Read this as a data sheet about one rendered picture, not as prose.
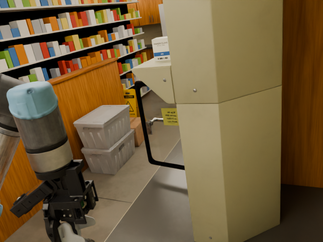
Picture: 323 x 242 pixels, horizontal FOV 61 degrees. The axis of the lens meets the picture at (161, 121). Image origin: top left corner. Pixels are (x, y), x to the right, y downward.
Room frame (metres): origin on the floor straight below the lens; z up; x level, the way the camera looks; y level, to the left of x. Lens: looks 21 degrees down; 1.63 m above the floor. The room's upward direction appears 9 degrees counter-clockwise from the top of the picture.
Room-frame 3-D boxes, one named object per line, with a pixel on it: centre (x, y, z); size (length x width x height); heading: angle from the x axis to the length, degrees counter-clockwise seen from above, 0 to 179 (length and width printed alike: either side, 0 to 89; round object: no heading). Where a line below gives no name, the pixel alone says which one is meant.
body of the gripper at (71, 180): (0.47, 0.21, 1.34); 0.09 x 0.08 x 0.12; 79
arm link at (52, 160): (0.47, 0.21, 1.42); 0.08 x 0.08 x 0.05
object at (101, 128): (3.05, 0.66, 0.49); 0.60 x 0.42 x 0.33; 154
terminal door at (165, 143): (1.05, -0.04, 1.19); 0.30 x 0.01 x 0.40; 56
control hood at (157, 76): (0.85, -0.06, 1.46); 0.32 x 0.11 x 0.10; 154
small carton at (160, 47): (0.80, -0.04, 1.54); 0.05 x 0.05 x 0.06; 70
